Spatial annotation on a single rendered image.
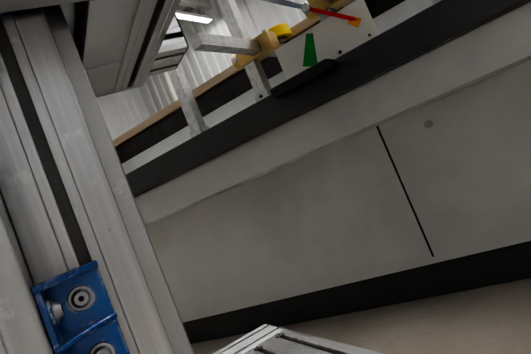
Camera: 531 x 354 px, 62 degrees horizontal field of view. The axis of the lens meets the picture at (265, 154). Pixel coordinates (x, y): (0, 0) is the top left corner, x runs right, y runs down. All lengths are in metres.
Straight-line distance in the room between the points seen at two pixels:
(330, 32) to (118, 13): 0.74
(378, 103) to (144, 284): 0.84
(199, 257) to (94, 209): 1.41
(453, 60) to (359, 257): 0.67
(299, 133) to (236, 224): 0.54
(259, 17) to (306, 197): 8.43
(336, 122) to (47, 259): 0.89
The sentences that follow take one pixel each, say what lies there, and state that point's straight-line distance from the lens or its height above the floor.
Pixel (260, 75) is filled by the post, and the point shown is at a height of 0.77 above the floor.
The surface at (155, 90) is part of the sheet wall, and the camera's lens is 11.60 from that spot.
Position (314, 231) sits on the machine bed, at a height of 0.29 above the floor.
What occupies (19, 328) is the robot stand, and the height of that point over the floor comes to 0.45.
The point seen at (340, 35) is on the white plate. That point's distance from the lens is 1.12.
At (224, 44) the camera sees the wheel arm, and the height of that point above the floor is 0.83.
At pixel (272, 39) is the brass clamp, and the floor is 0.84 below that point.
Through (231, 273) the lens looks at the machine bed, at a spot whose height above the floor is 0.24.
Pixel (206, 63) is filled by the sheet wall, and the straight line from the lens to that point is 10.50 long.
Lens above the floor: 0.48
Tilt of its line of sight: 4 degrees up
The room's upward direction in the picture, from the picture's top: 22 degrees counter-clockwise
